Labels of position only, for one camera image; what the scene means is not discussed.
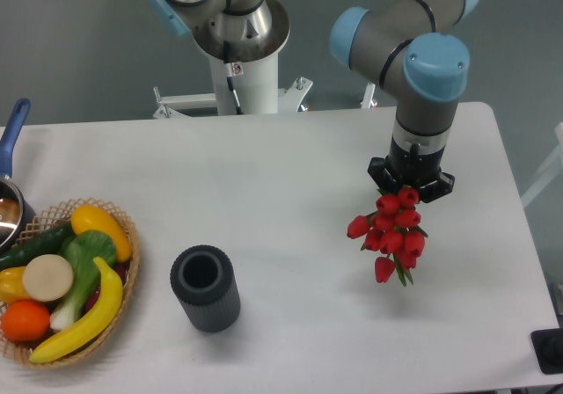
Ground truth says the green bok choy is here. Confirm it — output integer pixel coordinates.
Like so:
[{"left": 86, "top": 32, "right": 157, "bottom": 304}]
[{"left": 50, "top": 230, "right": 116, "bottom": 332}]

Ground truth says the red fruit in basket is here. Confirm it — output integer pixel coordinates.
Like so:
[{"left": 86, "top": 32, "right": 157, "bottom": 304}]
[{"left": 84, "top": 263, "right": 128, "bottom": 313}]

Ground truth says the black device at table edge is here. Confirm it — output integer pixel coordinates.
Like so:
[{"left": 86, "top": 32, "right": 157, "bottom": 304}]
[{"left": 530, "top": 328, "right": 562, "bottom": 375}]

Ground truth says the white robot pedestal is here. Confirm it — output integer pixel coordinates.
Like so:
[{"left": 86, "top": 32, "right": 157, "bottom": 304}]
[{"left": 152, "top": 0, "right": 314, "bottom": 120}]

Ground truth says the black pedestal cable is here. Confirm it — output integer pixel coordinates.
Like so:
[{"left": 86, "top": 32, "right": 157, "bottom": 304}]
[{"left": 223, "top": 40, "right": 245, "bottom": 115}]

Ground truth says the yellow banana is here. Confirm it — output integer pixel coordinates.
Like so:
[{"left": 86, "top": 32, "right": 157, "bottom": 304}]
[{"left": 29, "top": 257, "right": 123, "bottom": 364}]

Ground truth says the dark grey ribbed vase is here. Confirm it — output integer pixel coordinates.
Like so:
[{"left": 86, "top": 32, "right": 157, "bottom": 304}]
[{"left": 170, "top": 244, "right": 241, "bottom": 333}]

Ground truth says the beige round bun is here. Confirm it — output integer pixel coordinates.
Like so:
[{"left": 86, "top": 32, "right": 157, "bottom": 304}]
[{"left": 22, "top": 254, "right": 74, "bottom": 302}]

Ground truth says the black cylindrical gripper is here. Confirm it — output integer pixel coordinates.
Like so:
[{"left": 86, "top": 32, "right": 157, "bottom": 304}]
[{"left": 368, "top": 130, "right": 455, "bottom": 203}]

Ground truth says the blue handled saucepan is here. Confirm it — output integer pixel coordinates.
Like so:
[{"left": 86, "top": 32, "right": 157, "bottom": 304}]
[{"left": 1, "top": 98, "right": 35, "bottom": 254}]

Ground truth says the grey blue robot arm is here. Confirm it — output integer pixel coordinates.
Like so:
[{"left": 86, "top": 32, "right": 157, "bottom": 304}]
[{"left": 148, "top": 0, "right": 479, "bottom": 203}]

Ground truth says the yellow bell pepper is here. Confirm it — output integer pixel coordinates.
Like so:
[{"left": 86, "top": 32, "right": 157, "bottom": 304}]
[{"left": 0, "top": 266, "right": 31, "bottom": 304}]

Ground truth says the green cucumber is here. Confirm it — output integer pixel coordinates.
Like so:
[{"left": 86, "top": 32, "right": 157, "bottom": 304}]
[{"left": 1, "top": 221, "right": 75, "bottom": 271}]

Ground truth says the red tulip flower bouquet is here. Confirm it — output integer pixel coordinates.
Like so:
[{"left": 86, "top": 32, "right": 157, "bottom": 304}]
[{"left": 347, "top": 186, "right": 428, "bottom": 286}]

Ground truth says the yellow squash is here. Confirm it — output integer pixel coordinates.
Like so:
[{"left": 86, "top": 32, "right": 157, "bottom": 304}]
[{"left": 70, "top": 204, "right": 132, "bottom": 263}]

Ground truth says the orange fruit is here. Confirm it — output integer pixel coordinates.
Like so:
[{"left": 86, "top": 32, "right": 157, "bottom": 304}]
[{"left": 1, "top": 300, "right": 50, "bottom": 342}]

